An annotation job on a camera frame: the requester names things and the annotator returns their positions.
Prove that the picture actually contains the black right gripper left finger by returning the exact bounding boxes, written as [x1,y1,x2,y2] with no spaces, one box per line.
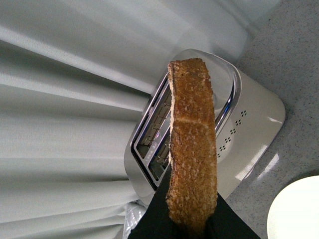
[127,161,195,239]

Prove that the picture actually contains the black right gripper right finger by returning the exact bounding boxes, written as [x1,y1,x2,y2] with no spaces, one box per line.
[204,194,260,239]

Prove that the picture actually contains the slice of brown bread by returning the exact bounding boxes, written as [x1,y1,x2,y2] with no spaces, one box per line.
[166,58,217,239]

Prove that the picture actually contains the beige two-slot toaster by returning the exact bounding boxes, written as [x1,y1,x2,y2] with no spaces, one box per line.
[124,49,285,205]

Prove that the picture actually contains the upper silver quilted oven mitt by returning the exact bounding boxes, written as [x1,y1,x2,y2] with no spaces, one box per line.
[123,200,147,239]

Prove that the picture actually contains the white round plate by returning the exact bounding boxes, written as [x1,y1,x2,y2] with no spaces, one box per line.
[267,176,319,239]

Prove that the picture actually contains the grey curtain backdrop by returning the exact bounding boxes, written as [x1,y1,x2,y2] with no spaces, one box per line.
[0,0,279,239]

